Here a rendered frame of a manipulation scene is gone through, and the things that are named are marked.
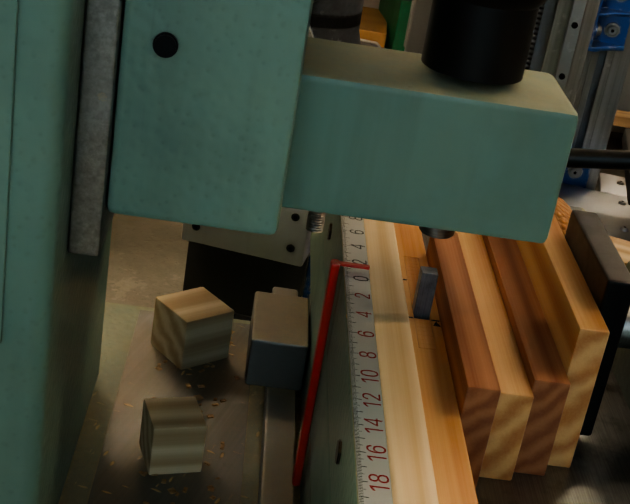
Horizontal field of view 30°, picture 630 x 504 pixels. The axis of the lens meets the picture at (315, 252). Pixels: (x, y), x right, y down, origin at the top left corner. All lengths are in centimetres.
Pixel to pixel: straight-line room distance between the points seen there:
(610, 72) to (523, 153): 92
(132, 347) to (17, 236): 33
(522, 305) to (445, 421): 11
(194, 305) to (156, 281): 186
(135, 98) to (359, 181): 12
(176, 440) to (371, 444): 24
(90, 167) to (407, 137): 15
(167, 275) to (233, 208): 217
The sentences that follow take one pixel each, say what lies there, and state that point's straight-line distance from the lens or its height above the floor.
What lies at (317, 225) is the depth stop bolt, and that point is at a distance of 67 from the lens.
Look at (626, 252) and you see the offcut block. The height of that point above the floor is 94.
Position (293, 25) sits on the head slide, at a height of 110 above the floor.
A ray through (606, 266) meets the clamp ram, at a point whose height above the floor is 100.
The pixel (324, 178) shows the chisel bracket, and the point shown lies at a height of 102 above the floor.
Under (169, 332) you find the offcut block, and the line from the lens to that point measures 83.
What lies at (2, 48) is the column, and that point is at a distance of 49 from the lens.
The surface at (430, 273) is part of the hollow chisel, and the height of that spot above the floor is 96.
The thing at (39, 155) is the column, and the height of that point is 104.
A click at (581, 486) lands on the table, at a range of 61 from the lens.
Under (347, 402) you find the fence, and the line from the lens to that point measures 53.
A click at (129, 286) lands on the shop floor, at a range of 265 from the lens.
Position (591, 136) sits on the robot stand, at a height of 79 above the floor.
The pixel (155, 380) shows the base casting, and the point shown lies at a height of 80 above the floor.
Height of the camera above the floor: 123
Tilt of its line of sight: 25 degrees down
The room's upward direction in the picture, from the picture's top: 10 degrees clockwise
